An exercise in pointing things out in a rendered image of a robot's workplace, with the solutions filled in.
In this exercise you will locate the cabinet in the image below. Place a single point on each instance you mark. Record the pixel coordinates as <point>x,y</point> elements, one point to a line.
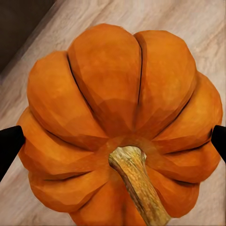
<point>18,19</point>

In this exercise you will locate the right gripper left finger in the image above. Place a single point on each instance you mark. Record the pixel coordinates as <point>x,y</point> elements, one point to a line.
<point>11,141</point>

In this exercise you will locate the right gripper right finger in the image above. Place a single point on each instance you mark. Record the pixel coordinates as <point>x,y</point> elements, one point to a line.
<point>218,139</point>

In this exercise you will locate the pumpkin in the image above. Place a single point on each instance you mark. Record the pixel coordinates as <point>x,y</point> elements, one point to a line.
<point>118,128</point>

